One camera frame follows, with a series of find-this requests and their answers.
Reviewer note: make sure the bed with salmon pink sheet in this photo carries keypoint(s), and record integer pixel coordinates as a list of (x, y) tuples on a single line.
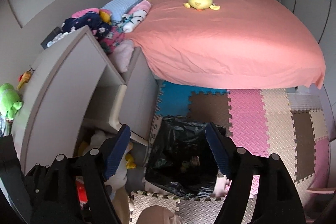
[(246, 44)]

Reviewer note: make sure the green frog plush toy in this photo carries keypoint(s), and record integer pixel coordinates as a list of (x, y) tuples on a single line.
[(10, 101)]

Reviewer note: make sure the left black gripper arm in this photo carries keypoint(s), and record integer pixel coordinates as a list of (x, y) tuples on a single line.
[(12, 181)]

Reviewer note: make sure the white duck plush toy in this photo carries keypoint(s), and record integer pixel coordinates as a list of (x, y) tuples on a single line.
[(119, 180)]

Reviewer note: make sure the beige desk with shelves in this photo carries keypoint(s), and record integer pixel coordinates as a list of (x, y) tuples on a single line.
[(74, 84)]

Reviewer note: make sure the pale pink fluffy blanket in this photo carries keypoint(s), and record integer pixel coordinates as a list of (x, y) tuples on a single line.
[(121, 56)]

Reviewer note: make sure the colourful foam puzzle floor mat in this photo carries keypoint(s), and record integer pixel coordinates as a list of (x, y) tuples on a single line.
[(262, 121)]

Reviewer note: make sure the yellow chick plush toy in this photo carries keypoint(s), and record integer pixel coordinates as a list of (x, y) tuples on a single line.
[(201, 5)]

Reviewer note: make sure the yellow banana toy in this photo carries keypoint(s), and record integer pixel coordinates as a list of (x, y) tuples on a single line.
[(25, 77)]

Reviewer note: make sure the white crumpled cloth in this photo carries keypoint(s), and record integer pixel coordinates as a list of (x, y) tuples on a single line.
[(57, 38)]

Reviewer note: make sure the black lined trash bin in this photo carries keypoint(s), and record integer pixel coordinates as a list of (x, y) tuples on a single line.
[(181, 161)]

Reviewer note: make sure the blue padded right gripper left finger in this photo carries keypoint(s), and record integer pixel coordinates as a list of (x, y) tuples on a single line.
[(114, 149)]

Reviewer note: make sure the light blue knitted blanket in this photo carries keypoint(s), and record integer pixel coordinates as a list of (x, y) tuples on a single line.
[(119, 7)]

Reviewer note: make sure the white pink plush toy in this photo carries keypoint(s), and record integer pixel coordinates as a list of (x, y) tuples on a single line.
[(135, 16)]

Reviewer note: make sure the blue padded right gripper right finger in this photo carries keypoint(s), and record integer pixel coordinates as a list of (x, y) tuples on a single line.
[(217, 142)]

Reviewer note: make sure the navy blue patterned blanket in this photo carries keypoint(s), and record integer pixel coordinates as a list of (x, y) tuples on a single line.
[(91, 19)]

